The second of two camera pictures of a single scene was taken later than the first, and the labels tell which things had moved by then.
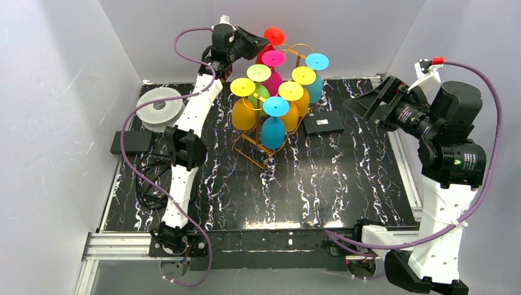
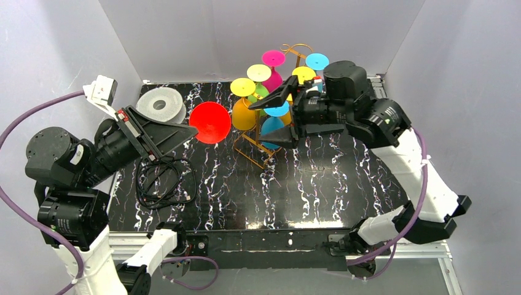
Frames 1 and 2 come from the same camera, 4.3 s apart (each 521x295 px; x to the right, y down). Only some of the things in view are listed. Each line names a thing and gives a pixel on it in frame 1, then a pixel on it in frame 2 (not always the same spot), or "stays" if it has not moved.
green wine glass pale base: x=259 y=73 stays
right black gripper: x=384 y=103 → x=297 y=107
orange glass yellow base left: x=243 y=114 stays
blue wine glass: x=273 y=129 stays
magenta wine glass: x=273 y=58 stays
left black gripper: x=244 y=43 → x=137 y=133
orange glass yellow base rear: x=304 y=76 stays
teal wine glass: x=318 y=62 stays
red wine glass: x=276 y=36 → x=212 y=120
